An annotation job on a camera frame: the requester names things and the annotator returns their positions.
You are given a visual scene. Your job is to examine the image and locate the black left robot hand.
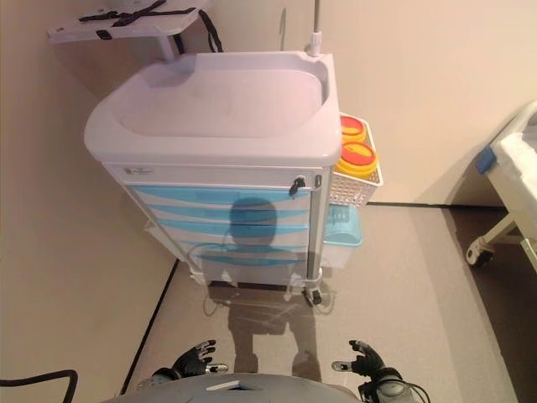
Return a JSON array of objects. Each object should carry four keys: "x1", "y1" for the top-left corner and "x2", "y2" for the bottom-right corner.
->
[{"x1": 173, "y1": 339, "x2": 230, "y2": 380}]

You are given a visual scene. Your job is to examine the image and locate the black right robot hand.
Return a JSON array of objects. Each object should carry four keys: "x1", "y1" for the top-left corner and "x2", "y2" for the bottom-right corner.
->
[{"x1": 331, "y1": 340, "x2": 399, "y2": 385}]

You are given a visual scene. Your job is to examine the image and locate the white drawer with blue front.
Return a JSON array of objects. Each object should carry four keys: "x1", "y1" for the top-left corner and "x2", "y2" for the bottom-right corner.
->
[{"x1": 155, "y1": 216, "x2": 312, "y2": 245}]

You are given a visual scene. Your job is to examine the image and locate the grey robot torso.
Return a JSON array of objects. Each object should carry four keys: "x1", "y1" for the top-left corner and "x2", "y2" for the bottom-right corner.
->
[{"x1": 99, "y1": 371, "x2": 367, "y2": 403}]

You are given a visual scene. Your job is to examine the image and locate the light blue waste bin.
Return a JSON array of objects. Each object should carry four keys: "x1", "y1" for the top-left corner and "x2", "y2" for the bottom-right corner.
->
[{"x1": 321, "y1": 202, "x2": 364, "y2": 270}]

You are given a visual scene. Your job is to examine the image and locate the bed caster wheel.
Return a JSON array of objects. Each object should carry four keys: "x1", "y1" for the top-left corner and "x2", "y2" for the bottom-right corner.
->
[{"x1": 464, "y1": 242, "x2": 497, "y2": 269}]

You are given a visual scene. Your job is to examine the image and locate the white lattice side basket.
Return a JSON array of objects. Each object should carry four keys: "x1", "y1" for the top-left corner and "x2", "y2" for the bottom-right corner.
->
[{"x1": 328, "y1": 112, "x2": 386, "y2": 207}]

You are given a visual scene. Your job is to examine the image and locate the black key in lock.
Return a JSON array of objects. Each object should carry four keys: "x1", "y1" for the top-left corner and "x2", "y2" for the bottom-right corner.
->
[{"x1": 288, "y1": 175, "x2": 308, "y2": 197}]

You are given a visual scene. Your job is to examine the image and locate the yellow sharps container red lid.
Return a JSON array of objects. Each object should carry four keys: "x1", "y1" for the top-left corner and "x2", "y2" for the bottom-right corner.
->
[
  {"x1": 338, "y1": 114, "x2": 371, "y2": 143},
  {"x1": 336, "y1": 139, "x2": 381, "y2": 176}
]

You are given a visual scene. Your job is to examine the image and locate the blue bed corner bumper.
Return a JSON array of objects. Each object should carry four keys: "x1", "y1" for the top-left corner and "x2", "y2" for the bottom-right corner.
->
[{"x1": 475, "y1": 145, "x2": 497, "y2": 175}]

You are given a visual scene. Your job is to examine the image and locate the white medical cart blue drawers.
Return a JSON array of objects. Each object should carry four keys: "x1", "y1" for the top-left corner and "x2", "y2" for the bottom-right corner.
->
[{"x1": 82, "y1": 50, "x2": 344, "y2": 306}]

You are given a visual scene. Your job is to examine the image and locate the white hospital bed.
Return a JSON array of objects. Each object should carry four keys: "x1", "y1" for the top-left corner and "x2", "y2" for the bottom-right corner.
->
[{"x1": 464, "y1": 99, "x2": 537, "y2": 270}]

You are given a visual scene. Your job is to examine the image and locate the metal IV pole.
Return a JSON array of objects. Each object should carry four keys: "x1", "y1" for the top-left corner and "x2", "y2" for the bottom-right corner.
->
[{"x1": 305, "y1": 0, "x2": 325, "y2": 59}]

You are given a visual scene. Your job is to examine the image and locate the thick black cable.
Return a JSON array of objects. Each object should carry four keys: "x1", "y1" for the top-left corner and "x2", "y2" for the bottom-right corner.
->
[{"x1": 0, "y1": 368, "x2": 80, "y2": 403}]

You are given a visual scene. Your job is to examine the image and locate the black strap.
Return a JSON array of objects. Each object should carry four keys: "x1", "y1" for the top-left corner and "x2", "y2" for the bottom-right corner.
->
[{"x1": 78, "y1": 0, "x2": 224, "y2": 55}]

